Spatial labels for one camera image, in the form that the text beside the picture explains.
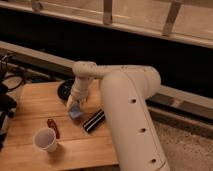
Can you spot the white blue sponge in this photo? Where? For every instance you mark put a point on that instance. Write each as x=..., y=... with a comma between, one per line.
x=75, y=111

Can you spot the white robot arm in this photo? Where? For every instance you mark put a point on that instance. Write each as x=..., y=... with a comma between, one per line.
x=124, y=91

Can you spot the black equipment at left edge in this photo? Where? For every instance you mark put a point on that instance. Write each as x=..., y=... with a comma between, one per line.
x=6, y=105

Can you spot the black white striped block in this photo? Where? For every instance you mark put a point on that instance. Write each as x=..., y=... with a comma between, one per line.
x=94, y=121

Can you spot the white paper cup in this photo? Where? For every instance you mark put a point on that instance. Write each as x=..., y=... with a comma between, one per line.
x=45, y=139

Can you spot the brown red small object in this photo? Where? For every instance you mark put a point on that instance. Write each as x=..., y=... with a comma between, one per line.
x=51, y=124

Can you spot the dark ceramic bowl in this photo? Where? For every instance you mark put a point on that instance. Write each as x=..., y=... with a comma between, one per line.
x=64, y=89

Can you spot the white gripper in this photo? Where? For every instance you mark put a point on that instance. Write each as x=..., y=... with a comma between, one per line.
x=79, y=91

